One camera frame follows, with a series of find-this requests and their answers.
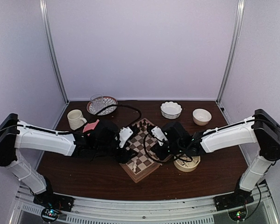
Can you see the aluminium frame post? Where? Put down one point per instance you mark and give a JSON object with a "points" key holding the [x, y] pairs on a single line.
{"points": [[52, 52], [234, 42]]}

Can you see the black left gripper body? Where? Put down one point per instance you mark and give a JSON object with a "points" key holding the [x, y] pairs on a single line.
{"points": [[104, 150]]}

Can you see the white scalloped bowl black rim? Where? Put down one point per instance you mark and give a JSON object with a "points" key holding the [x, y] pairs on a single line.
{"points": [[171, 110]]}

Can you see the white chess piece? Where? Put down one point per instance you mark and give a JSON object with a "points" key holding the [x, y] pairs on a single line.
{"points": [[135, 166]]}

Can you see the white ribbed mug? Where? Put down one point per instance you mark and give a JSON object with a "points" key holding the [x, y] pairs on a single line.
{"points": [[76, 119]]}

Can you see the aluminium frame post right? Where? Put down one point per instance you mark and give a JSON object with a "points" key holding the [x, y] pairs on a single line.
{"points": [[234, 42]]}

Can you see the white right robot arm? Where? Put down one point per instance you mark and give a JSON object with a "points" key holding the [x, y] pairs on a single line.
{"points": [[259, 128]]}

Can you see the plain white round bowl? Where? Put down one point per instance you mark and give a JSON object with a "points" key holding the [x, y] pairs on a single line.
{"points": [[201, 117]]}

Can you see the pink cat ear bowl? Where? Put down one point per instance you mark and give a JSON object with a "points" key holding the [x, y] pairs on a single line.
{"points": [[90, 126]]}

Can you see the patterned ceramic plate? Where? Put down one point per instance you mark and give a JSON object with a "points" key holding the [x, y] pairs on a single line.
{"points": [[104, 104]]}

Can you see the aluminium frame post left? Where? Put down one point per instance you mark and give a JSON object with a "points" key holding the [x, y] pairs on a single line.
{"points": [[52, 52]]}

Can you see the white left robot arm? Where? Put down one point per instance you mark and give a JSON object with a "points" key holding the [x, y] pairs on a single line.
{"points": [[16, 134]]}

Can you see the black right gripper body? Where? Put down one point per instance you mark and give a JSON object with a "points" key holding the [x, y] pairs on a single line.
{"points": [[176, 149]]}

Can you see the clear drinking glass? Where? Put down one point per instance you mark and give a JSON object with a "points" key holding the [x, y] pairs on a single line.
{"points": [[97, 102]]}

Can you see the wooden chess board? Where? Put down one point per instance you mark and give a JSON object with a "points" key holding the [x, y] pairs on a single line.
{"points": [[146, 158]]}

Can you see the cream cat ear bowl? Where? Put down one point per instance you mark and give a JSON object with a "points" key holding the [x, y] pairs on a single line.
{"points": [[187, 164]]}

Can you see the aluminium front rail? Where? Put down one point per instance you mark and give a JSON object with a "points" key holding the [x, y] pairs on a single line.
{"points": [[199, 210]]}

